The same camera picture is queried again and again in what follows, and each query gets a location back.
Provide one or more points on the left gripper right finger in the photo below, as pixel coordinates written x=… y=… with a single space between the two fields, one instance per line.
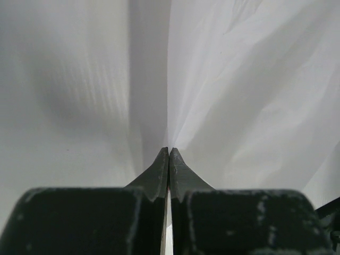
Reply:
x=210 y=221

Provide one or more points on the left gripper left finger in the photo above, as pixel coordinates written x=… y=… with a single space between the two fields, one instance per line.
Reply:
x=128 y=220

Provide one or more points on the pink flower bouquet white wrap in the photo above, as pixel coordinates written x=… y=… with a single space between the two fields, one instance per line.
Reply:
x=248 y=91

